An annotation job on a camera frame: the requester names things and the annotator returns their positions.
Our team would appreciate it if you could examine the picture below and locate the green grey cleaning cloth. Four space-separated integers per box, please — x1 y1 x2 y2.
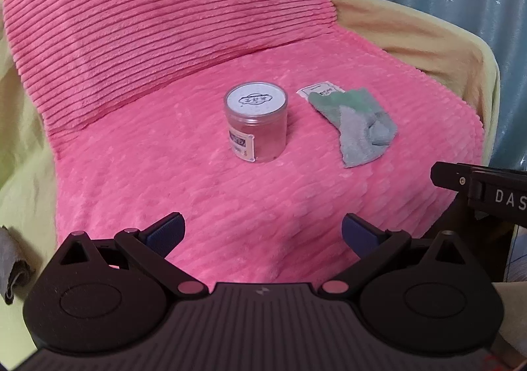
307 88 398 168

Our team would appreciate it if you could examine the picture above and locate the clear plastic jar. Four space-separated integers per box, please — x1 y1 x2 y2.
224 81 288 162

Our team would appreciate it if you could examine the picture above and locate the grey cloth at left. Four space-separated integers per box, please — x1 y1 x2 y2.
0 226 33 305

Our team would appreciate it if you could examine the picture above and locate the white blanket label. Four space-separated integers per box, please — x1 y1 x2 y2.
296 81 344 100

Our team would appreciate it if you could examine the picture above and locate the pink corduroy blanket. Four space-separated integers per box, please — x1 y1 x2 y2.
2 0 486 285

